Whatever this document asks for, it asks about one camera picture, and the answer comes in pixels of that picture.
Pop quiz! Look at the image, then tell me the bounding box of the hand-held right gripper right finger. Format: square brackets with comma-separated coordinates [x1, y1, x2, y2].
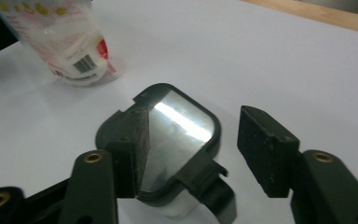
[237, 105, 358, 224]

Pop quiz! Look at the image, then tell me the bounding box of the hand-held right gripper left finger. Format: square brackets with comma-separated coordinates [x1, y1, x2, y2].
[58, 106, 152, 224]

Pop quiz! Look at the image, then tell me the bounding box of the red and white pouch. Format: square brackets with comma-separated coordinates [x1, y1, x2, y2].
[0, 0, 119, 88]

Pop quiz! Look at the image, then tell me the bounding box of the white table cover sheet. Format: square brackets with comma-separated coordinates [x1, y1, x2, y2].
[0, 0, 358, 224]

